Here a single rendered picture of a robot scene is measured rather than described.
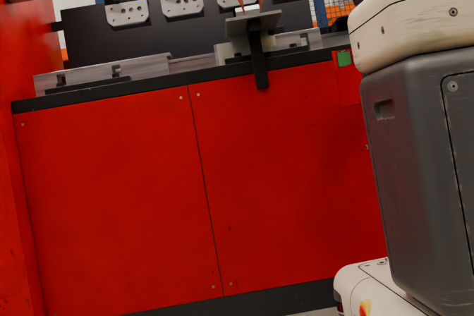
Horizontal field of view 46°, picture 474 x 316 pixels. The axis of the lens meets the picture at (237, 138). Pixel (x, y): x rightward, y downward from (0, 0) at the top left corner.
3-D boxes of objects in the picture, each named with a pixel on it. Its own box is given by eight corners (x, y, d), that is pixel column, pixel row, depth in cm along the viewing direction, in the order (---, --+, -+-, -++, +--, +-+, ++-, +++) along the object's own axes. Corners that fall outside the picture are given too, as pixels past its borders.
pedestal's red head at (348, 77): (364, 101, 159) (353, 40, 159) (340, 107, 174) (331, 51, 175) (424, 92, 164) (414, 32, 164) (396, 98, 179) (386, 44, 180)
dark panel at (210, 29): (75, 104, 251) (59, 10, 252) (77, 105, 253) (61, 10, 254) (319, 63, 254) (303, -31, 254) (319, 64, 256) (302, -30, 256)
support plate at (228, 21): (226, 22, 175) (225, 18, 175) (226, 37, 201) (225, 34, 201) (281, 12, 175) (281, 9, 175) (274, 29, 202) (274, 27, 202)
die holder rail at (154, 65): (37, 101, 198) (32, 75, 199) (41, 102, 204) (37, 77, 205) (173, 77, 199) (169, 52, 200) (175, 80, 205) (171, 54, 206)
